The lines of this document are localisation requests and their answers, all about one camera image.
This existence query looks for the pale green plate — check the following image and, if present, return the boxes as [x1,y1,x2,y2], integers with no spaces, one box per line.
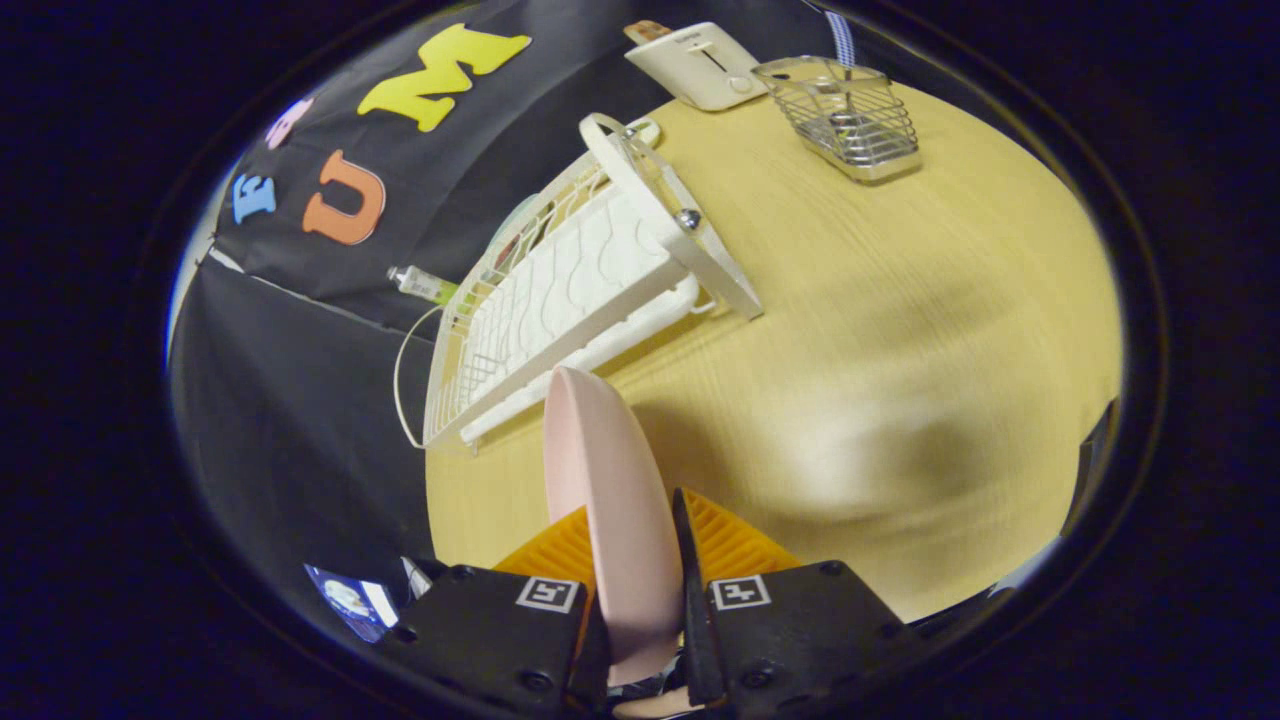
[490,195,543,271]

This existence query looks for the metal wire basket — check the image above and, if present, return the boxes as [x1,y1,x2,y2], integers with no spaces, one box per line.
[752,56,921,184]

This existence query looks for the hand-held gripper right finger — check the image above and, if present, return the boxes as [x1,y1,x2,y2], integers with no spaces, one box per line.
[672,487,931,720]

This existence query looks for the black backdrop cloth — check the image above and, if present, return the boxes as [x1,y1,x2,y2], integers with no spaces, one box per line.
[168,0,851,601]

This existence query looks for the white dish rack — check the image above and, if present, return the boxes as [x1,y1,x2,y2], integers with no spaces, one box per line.
[393,112,764,453]

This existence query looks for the white toaster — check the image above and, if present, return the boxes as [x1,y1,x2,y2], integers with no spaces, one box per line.
[625,22,769,111]

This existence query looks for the white and green bottle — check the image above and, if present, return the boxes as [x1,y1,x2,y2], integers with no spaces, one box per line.
[388,265,461,306]

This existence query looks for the blue white printed object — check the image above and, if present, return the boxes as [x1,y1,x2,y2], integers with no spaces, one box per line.
[305,565,401,643]

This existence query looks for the spoon with blue checkered handle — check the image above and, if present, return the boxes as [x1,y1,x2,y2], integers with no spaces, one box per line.
[825,10,881,141]

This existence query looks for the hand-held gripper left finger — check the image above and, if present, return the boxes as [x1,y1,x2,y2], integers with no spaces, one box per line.
[385,505,611,720]

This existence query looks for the pink plate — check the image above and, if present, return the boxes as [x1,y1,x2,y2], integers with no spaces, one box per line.
[543,366,686,689]

